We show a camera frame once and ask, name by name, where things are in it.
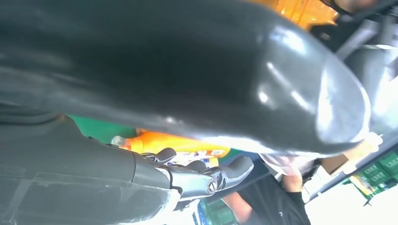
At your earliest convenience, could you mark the person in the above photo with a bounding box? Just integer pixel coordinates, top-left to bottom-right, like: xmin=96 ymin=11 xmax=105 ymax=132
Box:
xmin=222 ymin=153 xmax=313 ymax=225

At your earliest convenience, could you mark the green plastic crate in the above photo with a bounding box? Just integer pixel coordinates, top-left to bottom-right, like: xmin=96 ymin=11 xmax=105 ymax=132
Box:
xmin=199 ymin=198 xmax=238 ymax=225
xmin=350 ymin=150 xmax=398 ymax=201

